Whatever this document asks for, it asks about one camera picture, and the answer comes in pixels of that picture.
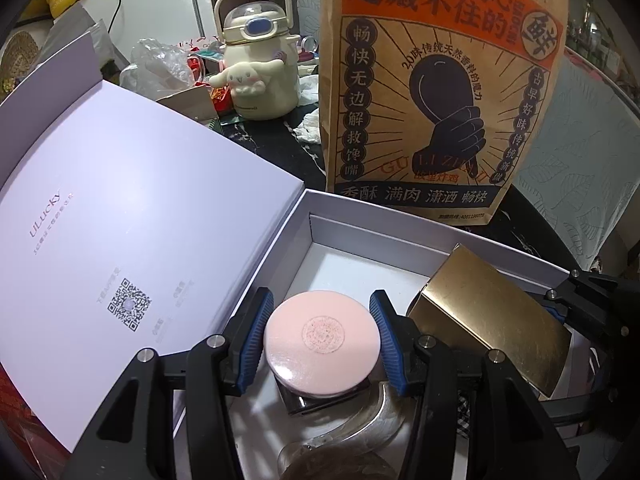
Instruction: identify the checkered cloth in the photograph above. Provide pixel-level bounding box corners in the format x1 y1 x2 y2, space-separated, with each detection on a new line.
457 390 483 436

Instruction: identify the black power cable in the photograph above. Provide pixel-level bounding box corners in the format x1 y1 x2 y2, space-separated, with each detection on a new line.
102 0 126 68

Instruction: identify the woven straw mat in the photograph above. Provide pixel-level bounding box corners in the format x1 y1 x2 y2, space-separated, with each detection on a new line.
0 30 41 86

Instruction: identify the clear plastic bag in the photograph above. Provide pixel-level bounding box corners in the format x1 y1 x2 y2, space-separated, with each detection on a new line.
120 37 206 101

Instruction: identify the pink round lid jar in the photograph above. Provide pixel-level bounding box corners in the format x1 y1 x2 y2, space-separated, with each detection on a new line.
263 290 383 417

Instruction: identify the cream cartoon dog bottle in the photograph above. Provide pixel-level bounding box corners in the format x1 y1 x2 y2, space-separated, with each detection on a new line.
209 0 302 121

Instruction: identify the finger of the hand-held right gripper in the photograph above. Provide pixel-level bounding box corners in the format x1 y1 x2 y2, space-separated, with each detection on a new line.
542 269 640 348

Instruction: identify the red wrapper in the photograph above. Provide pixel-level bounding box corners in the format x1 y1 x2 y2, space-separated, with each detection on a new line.
0 365 71 480

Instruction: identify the white gift box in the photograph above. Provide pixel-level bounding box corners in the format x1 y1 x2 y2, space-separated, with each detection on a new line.
0 27 601 480

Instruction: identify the red snack packet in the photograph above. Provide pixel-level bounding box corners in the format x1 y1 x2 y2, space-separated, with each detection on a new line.
187 50 231 111

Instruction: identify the printed brown paper bag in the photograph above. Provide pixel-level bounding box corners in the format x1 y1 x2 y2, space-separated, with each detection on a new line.
320 0 571 226

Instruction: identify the white fridge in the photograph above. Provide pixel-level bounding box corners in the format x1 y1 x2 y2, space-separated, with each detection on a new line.
80 0 211 61

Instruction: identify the gold box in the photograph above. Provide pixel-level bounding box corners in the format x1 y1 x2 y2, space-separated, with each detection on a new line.
406 244 572 401

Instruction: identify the white covered chair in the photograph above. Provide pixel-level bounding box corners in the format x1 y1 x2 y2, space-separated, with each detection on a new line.
515 55 640 273

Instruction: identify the white tissue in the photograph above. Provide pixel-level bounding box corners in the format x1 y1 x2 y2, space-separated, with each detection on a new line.
292 107 326 146

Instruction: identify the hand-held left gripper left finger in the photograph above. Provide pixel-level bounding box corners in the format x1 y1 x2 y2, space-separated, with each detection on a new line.
60 287 275 480

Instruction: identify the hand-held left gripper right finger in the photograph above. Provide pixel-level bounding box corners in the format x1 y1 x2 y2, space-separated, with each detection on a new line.
369 289 581 480

